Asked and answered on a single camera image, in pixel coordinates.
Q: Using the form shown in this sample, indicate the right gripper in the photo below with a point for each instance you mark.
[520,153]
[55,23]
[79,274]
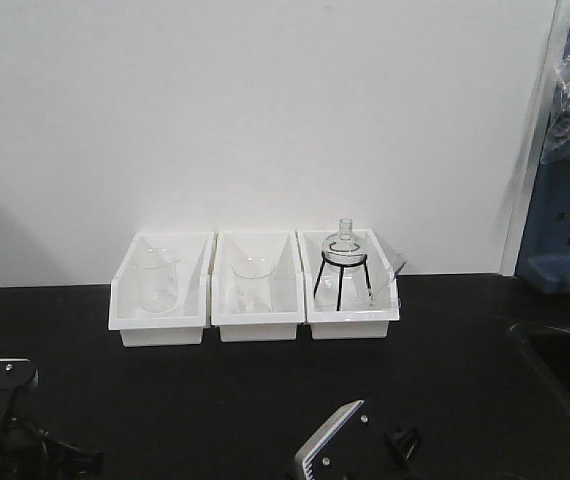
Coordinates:
[356,441]

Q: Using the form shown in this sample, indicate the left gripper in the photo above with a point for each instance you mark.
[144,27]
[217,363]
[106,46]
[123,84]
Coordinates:
[27,450]

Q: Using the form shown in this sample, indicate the right white plastic bin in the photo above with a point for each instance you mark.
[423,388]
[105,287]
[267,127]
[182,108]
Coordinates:
[360,321]

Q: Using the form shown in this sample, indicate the white plastic bin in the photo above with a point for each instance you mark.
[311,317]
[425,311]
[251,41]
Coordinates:
[286,287]
[185,323]
[360,321]

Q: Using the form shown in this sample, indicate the middle white plastic bin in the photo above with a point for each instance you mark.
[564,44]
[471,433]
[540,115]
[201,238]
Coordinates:
[286,287]

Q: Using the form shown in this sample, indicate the round glass flask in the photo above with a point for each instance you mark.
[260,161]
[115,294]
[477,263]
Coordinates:
[344,249]

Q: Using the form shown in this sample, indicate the clear glass test tube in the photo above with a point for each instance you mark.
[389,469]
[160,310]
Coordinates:
[391,273]

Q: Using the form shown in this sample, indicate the glass beaker in middle bin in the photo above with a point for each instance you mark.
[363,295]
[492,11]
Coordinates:
[252,279]

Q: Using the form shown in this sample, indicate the glass beaker in bin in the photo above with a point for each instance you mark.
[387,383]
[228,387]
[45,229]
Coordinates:
[252,279]
[157,280]

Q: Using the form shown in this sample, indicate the left white plastic bin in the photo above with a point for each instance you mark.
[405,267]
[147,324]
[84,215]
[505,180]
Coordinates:
[185,323]

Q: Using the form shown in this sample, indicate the glass beaker in left bin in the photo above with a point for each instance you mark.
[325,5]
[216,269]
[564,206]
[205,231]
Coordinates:
[157,280]

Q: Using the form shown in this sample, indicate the black wire tripod stand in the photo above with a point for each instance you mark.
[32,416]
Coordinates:
[342,281]

